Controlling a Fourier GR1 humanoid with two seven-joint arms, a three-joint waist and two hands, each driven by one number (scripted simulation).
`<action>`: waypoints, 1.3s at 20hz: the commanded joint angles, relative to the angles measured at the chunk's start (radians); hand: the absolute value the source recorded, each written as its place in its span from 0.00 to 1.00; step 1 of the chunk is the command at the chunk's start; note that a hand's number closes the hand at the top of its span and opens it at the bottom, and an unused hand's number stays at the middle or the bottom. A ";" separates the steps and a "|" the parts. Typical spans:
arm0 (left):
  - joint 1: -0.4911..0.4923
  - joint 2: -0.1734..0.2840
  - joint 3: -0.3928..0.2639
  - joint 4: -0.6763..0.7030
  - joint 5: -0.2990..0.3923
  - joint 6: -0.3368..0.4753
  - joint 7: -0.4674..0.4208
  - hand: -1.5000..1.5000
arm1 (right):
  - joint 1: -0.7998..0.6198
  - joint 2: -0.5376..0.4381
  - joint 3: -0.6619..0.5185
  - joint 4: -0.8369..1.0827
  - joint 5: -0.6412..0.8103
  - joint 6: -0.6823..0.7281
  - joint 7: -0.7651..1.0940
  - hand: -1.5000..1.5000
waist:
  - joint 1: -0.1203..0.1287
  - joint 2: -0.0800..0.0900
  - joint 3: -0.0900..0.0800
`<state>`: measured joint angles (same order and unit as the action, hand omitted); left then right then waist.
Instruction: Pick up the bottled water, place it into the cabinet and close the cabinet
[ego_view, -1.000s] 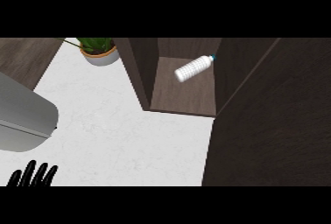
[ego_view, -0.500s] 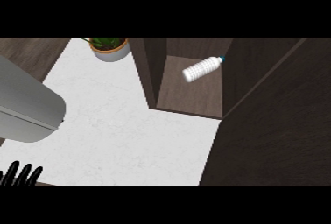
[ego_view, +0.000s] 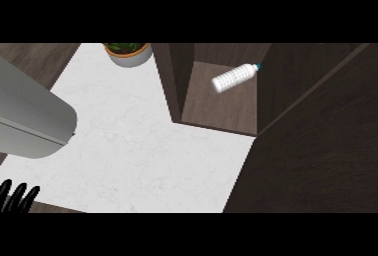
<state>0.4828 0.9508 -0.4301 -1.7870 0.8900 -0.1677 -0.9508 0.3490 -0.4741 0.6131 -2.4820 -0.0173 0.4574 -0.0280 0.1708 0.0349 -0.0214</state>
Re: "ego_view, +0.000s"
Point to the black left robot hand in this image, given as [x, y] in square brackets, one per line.
[18, 200]

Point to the dark wooden cabinet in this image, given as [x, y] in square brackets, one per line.
[221, 100]

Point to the white plastic water bottle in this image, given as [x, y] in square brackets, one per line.
[232, 77]

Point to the dark wooden cabinet door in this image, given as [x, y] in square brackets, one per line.
[315, 150]

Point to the rounded grey appliance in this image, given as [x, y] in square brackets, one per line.
[30, 116]

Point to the potted green plant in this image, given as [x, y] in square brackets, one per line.
[127, 53]

